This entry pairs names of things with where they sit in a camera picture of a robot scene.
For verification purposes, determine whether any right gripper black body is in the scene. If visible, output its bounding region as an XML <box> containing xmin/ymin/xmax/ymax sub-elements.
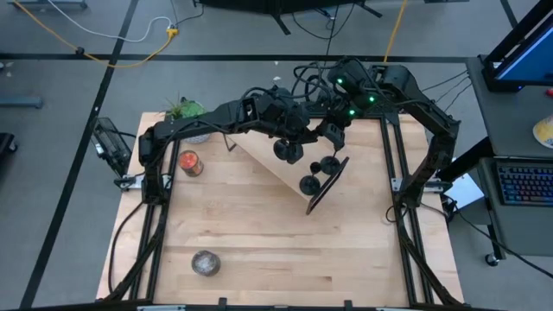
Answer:
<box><xmin>321</xmin><ymin>122</ymin><xmax>347</xmax><ymax>152</ymax></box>

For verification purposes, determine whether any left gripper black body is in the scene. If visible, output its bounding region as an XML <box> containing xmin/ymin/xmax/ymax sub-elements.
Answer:
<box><xmin>258</xmin><ymin>86</ymin><xmax>310</xmax><ymax>143</ymax></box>

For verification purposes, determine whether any orange candle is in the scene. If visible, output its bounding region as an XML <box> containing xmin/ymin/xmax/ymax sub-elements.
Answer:
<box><xmin>177</xmin><ymin>149</ymin><xmax>205</xmax><ymax>178</ymax></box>

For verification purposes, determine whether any succulent in triangle-patterned pot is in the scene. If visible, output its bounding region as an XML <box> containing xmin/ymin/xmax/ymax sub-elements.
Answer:
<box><xmin>166</xmin><ymin>94</ymin><xmax>213</xmax><ymax>145</ymax></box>

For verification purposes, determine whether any white paper sheet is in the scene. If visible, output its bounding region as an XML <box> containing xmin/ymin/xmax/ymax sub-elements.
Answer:
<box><xmin>444</xmin><ymin>172</ymin><xmax>485</xmax><ymax>211</ymax></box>

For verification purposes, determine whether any black mesh controller box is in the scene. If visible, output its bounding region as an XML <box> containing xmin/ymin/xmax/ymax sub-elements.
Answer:
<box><xmin>90</xmin><ymin>116</ymin><xmax>133</xmax><ymax>178</ymax></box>

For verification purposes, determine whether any grey side desk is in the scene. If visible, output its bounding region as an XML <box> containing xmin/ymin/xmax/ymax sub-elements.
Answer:
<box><xmin>465</xmin><ymin>55</ymin><xmax>553</xmax><ymax>260</ymax></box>

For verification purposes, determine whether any backlit black keyboard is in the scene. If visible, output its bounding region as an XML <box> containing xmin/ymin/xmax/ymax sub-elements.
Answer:
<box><xmin>496</xmin><ymin>162</ymin><xmax>553</xmax><ymax>206</ymax></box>

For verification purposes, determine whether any large monitor blue screen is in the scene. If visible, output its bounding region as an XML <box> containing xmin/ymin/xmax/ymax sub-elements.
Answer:
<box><xmin>481</xmin><ymin>0</ymin><xmax>553</xmax><ymax>93</ymax></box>

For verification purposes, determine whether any yellow white paper plate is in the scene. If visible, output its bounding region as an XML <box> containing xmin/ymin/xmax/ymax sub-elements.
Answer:
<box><xmin>531</xmin><ymin>114</ymin><xmax>553</xmax><ymax>150</ymax></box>

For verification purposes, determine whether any grey stand foot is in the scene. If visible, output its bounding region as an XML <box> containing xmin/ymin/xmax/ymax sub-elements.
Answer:
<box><xmin>0</xmin><ymin>95</ymin><xmax>44</xmax><ymax>109</ymax></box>
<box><xmin>6</xmin><ymin>0</ymin><xmax>88</xmax><ymax>10</ymax></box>

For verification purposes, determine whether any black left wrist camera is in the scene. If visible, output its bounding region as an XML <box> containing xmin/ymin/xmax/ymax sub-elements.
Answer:
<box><xmin>239</xmin><ymin>97</ymin><xmax>261</xmax><ymax>121</ymax></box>

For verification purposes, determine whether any wooden shelf riser black frame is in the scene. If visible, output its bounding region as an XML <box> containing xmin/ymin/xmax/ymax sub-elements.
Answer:
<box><xmin>222</xmin><ymin>116</ymin><xmax>350</xmax><ymax>216</ymax></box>

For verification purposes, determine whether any hanging yellow cable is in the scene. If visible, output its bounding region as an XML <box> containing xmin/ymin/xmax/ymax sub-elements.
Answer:
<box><xmin>382</xmin><ymin>0</ymin><xmax>410</xmax><ymax>64</ymax></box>

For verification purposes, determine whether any thin black cable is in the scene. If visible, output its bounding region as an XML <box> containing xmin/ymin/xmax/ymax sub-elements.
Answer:
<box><xmin>444</xmin><ymin>83</ymin><xmax>473</xmax><ymax>114</ymax></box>
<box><xmin>422</xmin><ymin>70</ymin><xmax>470</xmax><ymax>92</ymax></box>
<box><xmin>435</xmin><ymin>76</ymin><xmax>472</xmax><ymax>104</ymax></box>

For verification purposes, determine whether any black aluminium table frame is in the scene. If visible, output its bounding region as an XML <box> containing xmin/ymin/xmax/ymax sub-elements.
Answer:
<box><xmin>103</xmin><ymin>111</ymin><xmax>466</xmax><ymax>311</ymax></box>

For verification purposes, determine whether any white floor cable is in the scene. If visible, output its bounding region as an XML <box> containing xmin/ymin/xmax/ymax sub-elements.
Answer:
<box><xmin>46</xmin><ymin>0</ymin><xmax>174</xmax><ymax>44</ymax></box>

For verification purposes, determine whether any yellow floor extension cable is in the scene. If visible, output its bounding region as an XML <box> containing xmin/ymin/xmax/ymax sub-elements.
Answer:
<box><xmin>11</xmin><ymin>0</ymin><xmax>179</xmax><ymax>69</ymax></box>

